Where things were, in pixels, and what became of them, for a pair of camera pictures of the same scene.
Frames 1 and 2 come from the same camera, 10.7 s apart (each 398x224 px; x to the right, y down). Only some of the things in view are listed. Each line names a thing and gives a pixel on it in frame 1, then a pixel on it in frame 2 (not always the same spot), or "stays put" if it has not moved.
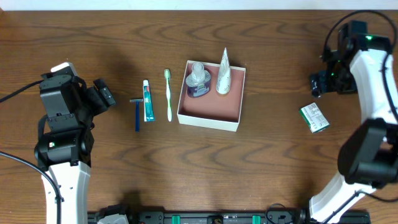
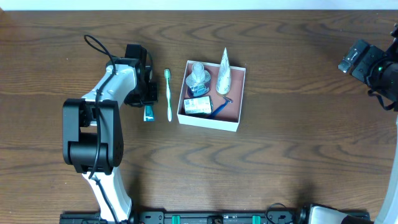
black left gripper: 101,93 -> 150,93
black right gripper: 319,83 -> 354,59
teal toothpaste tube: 149,114 stays put
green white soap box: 314,117 -> 198,105
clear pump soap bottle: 198,81 stays put
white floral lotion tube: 224,78 stays put
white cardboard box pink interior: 212,94 stays put
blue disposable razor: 137,112 -> 227,101
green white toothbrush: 166,73 stays put
